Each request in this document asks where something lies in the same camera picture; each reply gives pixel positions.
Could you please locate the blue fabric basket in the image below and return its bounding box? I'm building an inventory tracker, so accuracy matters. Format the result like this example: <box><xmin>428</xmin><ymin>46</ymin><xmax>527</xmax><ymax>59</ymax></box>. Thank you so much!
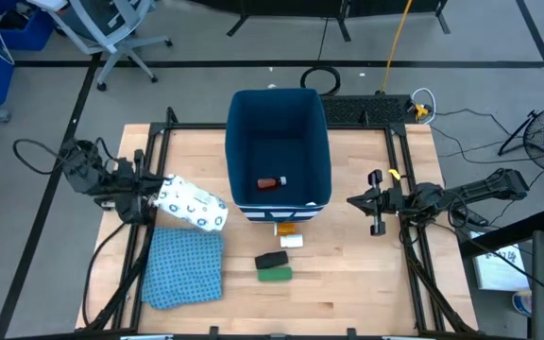
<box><xmin>224</xmin><ymin>88</ymin><xmax>333</xmax><ymax>224</ymax></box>

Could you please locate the white cable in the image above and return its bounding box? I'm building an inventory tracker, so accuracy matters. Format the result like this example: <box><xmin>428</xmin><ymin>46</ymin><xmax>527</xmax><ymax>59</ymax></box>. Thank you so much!
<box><xmin>411</xmin><ymin>87</ymin><xmax>438</xmax><ymax>125</ymax></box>

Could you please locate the white printed box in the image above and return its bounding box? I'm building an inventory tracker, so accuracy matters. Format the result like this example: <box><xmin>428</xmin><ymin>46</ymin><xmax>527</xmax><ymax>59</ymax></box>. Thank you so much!
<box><xmin>469</xmin><ymin>230</ymin><xmax>532</xmax><ymax>292</ymax></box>

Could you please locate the black partition panel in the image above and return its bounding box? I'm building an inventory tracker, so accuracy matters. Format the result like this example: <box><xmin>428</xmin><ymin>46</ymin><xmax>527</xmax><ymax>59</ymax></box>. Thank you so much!
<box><xmin>189</xmin><ymin>0</ymin><xmax>452</xmax><ymax>43</ymax></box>

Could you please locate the black bandage roll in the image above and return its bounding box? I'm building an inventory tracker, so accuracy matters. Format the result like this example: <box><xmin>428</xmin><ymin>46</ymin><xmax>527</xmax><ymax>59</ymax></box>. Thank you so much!
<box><xmin>254</xmin><ymin>250</ymin><xmax>290</xmax><ymax>270</ymax></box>

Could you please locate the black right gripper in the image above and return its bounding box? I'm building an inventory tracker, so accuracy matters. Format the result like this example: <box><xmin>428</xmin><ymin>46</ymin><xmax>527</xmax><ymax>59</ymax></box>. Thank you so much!
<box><xmin>347</xmin><ymin>169</ymin><xmax>419</xmax><ymax>237</ymax></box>

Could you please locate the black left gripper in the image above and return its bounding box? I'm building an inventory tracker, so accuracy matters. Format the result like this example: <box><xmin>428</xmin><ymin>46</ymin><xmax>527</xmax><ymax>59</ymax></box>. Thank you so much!
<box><xmin>110</xmin><ymin>148</ymin><xmax>175</xmax><ymax>226</ymax></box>

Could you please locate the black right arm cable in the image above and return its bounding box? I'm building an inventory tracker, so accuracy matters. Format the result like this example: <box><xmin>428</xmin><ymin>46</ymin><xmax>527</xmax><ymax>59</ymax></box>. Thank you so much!
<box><xmin>397</xmin><ymin>191</ymin><xmax>474</xmax><ymax>247</ymax></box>

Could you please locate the amber bottle with white cap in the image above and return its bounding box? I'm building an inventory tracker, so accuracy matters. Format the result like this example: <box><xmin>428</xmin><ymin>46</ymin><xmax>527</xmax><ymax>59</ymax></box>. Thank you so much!
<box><xmin>256</xmin><ymin>176</ymin><xmax>288</xmax><ymax>192</ymax></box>

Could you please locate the black mesh box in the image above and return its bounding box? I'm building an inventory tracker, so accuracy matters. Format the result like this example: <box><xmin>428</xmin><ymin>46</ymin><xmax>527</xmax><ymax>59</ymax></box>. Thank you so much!
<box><xmin>321</xmin><ymin>93</ymin><xmax>417</xmax><ymax>127</ymax></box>

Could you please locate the grey office chair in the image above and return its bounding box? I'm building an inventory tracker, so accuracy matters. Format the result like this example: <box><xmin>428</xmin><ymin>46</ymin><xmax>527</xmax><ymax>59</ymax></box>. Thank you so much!
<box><xmin>28</xmin><ymin>0</ymin><xmax>174</xmax><ymax>93</ymax></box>

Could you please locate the small white box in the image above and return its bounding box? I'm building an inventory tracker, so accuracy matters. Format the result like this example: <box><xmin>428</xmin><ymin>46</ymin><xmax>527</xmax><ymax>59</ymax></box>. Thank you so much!
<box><xmin>279</xmin><ymin>234</ymin><xmax>304</xmax><ymax>249</ymax></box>

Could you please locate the yellow floor cable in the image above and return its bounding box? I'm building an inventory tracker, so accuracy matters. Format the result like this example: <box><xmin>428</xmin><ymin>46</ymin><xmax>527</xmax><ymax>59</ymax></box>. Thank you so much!
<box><xmin>379</xmin><ymin>0</ymin><xmax>414</xmax><ymax>94</ymax></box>

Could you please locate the long black left arm cable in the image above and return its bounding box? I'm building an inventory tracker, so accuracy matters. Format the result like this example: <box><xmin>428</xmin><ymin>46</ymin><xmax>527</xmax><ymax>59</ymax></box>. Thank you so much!
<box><xmin>81</xmin><ymin>220</ymin><xmax>129</xmax><ymax>328</ymax></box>

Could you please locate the blue patterned folded cloth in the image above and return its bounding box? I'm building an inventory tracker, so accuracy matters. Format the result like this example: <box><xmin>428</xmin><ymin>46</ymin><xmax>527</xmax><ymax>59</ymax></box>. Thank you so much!
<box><xmin>140</xmin><ymin>226</ymin><xmax>226</xmax><ymax>312</ymax></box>

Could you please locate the black coiled floor cable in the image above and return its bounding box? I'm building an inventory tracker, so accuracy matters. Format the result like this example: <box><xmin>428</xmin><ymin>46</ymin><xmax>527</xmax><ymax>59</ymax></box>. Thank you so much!
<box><xmin>298</xmin><ymin>64</ymin><xmax>343</xmax><ymax>97</ymax></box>

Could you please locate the white printed wipes pack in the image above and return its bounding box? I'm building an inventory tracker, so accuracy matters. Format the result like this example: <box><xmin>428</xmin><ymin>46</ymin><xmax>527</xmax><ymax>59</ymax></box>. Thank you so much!
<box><xmin>152</xmin><ymin>173</ymin><xmax>230</xmax><ymax>233</ymax></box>

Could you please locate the black left arm wrist cable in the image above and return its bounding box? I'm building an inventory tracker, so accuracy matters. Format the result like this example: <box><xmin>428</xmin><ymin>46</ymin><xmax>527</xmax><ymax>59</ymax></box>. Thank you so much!
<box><xmin>93</xmin><ymin>136</ymin><xmax>125</xmax><ymax>166</ymax></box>

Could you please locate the black left arm base cable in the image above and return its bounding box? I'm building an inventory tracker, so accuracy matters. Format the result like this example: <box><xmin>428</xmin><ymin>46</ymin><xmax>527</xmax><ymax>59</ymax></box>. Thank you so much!
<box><xmin>12</xmin><ymin>138</ymin><xmax>73</xmax><ymax>177</ymax></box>

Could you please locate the white and blue round item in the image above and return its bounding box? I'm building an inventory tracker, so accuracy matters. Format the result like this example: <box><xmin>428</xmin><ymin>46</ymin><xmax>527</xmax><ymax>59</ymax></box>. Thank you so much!
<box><xmin>511</xmin><ymin>288</ymin><xmax>534</xmax><ymax>318</ymax></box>

